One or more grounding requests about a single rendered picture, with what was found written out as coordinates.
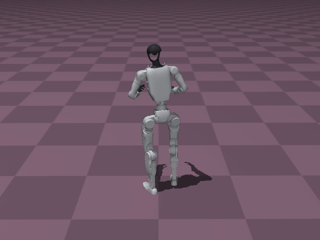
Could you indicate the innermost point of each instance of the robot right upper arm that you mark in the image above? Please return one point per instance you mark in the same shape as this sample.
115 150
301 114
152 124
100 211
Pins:
178 78

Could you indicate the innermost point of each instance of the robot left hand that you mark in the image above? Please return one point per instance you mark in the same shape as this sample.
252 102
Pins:
139 90

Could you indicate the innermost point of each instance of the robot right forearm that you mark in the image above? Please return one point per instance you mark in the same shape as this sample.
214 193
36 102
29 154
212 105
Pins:
175 91

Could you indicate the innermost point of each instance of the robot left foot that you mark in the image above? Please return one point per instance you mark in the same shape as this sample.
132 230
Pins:
153 191

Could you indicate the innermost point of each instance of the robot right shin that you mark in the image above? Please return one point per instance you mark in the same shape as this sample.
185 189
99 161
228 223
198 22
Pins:
174 163

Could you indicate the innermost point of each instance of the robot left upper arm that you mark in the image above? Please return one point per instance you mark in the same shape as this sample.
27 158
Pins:
139 77

